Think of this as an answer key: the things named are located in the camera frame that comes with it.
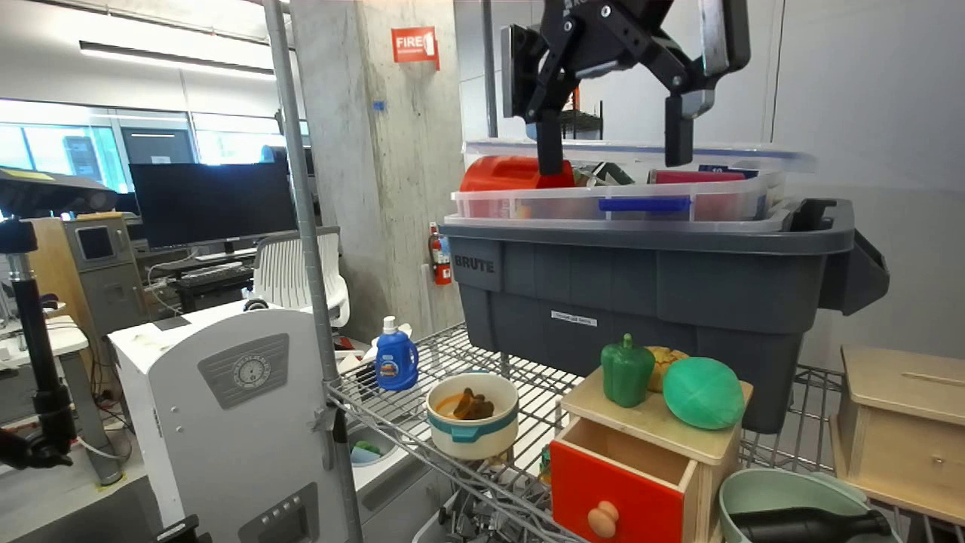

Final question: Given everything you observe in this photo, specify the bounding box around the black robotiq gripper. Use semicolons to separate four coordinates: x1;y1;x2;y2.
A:
500;0;754;177

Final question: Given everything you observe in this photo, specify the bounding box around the green pepper plush toy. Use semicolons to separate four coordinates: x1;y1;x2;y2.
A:
597;332;661;409

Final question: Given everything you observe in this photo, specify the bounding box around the green plastic cup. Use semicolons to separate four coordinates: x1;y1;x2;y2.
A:
657;353;750;433

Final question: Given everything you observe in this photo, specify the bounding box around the yellow round plush toy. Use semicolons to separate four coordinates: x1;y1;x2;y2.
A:
645;343;693;396

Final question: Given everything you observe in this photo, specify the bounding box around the brown toy food piece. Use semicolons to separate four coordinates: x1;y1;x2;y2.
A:
451;385;497;423

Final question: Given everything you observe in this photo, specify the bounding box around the white bowl with teal band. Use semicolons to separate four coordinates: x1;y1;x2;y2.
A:
422;370;523;464

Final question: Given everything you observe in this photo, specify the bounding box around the long ceiling light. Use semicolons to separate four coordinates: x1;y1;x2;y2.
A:
76;37;280;83

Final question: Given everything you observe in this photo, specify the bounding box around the clear plastic storage bin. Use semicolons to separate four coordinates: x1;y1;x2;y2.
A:
451;140;819;227

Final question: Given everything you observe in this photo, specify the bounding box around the orange red plastic container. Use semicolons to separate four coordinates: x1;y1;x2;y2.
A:
460;151;581;195

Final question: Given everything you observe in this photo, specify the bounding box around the grey brute storage tote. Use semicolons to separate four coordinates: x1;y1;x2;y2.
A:
437;195;893;437

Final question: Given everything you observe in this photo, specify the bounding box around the red fire extinguisher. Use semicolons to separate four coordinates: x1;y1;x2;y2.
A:
427;220;456;288

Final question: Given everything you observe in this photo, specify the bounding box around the blue detergent bottle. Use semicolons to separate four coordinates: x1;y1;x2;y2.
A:
370;315;422;396

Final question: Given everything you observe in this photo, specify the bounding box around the white office chair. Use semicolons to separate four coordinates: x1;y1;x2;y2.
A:
243;227;354;332

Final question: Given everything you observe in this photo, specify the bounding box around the wooden box with red drawer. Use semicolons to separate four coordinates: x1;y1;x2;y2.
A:
546;365;757;543

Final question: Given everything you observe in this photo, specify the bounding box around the black computer monitor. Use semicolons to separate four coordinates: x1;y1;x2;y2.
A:
130;161;305;254

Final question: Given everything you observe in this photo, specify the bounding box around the mint green pot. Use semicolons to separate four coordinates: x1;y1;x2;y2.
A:
716;464;904;543

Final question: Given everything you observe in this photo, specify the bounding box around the white air purifier machine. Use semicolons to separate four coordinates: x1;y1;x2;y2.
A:
106;300;350;543

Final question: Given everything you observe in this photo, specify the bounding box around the beige cabinet machine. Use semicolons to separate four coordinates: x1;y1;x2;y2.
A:
28;208;152;341

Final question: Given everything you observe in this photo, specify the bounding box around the red wall sign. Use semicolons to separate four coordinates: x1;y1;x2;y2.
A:
389;23;443;73

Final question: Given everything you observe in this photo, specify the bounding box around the metal wire shelf rack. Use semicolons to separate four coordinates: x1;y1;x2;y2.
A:
260;0;965;543

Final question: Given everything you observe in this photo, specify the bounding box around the black camera stand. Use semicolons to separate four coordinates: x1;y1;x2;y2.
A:
0;218;80;471

